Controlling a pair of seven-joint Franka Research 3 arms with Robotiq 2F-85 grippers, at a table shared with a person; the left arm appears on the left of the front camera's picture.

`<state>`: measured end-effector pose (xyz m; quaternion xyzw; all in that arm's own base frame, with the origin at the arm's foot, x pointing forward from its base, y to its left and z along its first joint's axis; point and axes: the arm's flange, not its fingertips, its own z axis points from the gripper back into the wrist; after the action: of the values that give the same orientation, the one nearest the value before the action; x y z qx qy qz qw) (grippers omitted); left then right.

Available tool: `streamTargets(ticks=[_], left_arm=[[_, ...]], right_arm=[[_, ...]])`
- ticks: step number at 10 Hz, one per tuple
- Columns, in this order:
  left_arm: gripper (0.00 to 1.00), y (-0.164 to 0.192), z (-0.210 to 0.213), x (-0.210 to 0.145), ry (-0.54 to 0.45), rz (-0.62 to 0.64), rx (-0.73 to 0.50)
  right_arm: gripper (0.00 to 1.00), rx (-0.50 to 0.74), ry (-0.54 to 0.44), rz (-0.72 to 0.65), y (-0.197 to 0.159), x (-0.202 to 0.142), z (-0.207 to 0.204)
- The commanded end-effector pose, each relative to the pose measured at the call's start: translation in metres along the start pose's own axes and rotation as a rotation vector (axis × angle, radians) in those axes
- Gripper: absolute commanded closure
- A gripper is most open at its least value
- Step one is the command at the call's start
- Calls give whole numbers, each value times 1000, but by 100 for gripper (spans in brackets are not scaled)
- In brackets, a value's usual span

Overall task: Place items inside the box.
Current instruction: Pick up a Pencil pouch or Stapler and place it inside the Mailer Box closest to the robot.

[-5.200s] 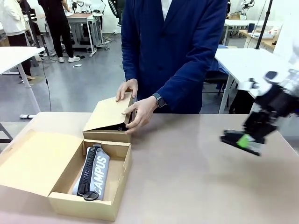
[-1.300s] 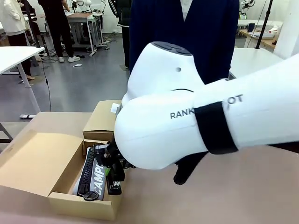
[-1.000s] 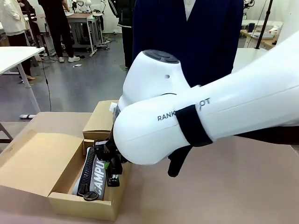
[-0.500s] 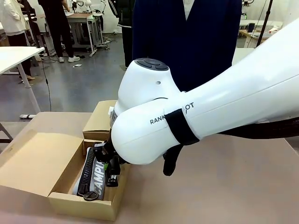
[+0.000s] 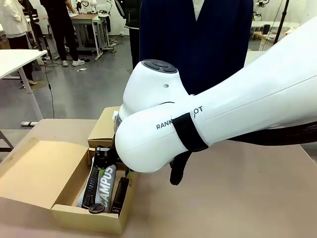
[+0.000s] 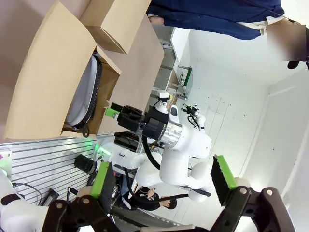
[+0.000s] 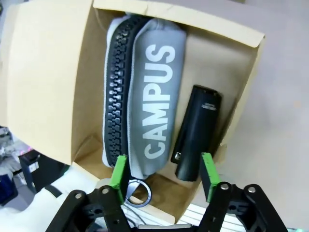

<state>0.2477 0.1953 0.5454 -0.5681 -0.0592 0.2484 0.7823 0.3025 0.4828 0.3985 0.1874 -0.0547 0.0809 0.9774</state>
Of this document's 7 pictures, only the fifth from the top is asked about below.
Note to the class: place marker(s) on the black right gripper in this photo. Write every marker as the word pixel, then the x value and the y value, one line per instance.
pixel 105 155

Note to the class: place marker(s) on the grey zippered pencil case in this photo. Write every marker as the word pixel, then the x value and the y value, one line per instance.
pixel 106 186

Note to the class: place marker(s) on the black oblong device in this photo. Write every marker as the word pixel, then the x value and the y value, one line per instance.
pixel 120 194

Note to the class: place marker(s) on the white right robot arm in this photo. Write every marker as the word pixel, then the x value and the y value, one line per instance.
pixel 223 99

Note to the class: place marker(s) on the small cardboard box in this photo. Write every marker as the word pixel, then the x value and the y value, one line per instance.
pixel 104 126

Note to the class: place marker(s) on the large open cardboard box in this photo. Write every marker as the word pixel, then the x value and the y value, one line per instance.
pixel 37 163

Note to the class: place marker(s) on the white paper scrap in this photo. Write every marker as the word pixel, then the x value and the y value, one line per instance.
pixel 81 70

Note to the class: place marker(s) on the bystander in dark striped jacket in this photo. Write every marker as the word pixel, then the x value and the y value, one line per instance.
pixel 133 37

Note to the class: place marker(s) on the white table with grey legs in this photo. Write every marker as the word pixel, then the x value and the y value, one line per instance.
pixel 15 62

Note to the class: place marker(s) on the wood-topped grey workbench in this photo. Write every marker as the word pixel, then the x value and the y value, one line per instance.
pixel 86 17

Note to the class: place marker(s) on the bystander in black clothes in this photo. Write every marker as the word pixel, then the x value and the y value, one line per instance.
pixel 59 24

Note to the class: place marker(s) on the person's torso blue jacket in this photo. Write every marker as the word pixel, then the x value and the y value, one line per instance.
pixel 213 49

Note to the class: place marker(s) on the bystander in white jacket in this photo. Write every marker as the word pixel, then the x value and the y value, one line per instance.
pixel 12 22

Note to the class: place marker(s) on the wood-topped side table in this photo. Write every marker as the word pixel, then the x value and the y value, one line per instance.
pixel 267 38

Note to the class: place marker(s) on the dark blue mug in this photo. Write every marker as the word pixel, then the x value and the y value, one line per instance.
pixel 266 29

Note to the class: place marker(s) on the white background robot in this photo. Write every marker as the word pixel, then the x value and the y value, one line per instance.
pixel 261 6

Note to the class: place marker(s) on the black tripod pole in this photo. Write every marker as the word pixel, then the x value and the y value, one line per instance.
pixel 281 22

